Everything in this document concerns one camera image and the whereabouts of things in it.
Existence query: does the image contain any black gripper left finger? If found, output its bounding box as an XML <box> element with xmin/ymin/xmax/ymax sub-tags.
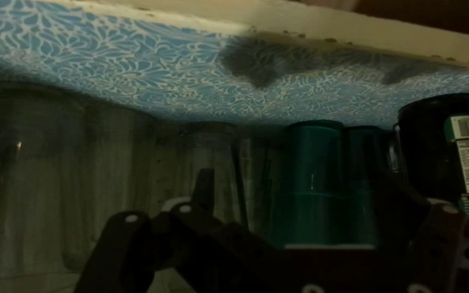
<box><xmin>73</xmin><ymin>168</ymin><xmax>284</xmax><ymax>293</ymax></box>

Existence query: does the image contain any blue-green plastic cup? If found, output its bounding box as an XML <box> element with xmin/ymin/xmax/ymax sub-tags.
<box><xmin>281</xmin><ymin>119</ymin><xmax>351</xmax><ymax>251</ymax></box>

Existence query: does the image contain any blue patterned shelf liner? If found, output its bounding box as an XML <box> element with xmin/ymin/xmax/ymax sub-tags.
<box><xmin>0</xmin><ymin>0</ymin><xmax>469</xmax><ymax>130</ymax></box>

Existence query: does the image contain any dark jar white label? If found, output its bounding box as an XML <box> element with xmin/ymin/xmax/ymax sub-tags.
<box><xmin>393</xmin><ymin>93</ymin><xmax>469</xmax><ymax>220</ymax></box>

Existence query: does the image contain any clear drinking glass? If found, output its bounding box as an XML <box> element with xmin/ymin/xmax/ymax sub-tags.
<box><xmin>81</xmin><ymin>102</ymin><xmax>162</xmax><ymax>265</ymax></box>
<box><xmin>0</xmin><ymin>83</ymin><xmax>91</xmax><ymax>286</ymax></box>
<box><xmin>183</xmin><ymin>124</ymin><xmax>248</xmax><ymax>225</ymax></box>

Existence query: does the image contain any white wall cabinet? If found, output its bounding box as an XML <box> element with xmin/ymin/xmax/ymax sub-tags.
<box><xmin>48</xmin><ymin>0</ymin><xmax>469</xmax><ymax>72</ymax></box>

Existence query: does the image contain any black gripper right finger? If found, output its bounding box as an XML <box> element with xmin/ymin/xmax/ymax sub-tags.
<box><xmin>353</xmin><ymin>172</ymin><xmax>467</xmax><ymax>293</ymax></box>

